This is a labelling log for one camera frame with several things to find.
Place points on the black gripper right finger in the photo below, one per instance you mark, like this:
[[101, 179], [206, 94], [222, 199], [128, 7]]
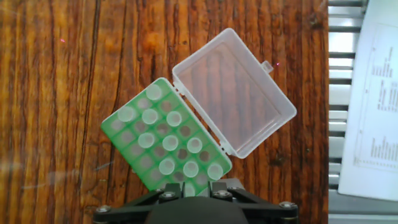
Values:
[[264, 208]]

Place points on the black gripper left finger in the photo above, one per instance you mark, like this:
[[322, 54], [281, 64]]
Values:
[[133, 205]]

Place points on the clear box with green rack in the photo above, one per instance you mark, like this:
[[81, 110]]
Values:
[[233, 93]]

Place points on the brown wooden board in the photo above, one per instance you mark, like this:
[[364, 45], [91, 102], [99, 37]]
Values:
[[62, 124]]

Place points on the printed white paper sheet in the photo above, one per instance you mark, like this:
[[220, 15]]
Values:
[[373, 102]]

